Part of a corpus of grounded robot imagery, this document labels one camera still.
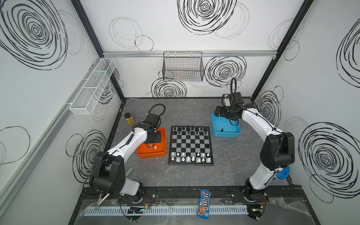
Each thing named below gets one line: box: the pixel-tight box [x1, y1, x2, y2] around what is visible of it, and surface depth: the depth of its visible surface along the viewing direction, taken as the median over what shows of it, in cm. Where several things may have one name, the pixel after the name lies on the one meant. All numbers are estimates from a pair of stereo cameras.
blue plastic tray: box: [210, 112, 242, 138], surface depth 100 cm
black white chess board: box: [168, 125, 215, 166], surface depth 93 cm
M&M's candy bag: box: [196, 189, 212, 219], surface depth 72 cm
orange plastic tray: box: [136, 127, 168, 159], surface depth 92 cm
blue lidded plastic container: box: [275, 166, 291, 180], surface depth 73 cm
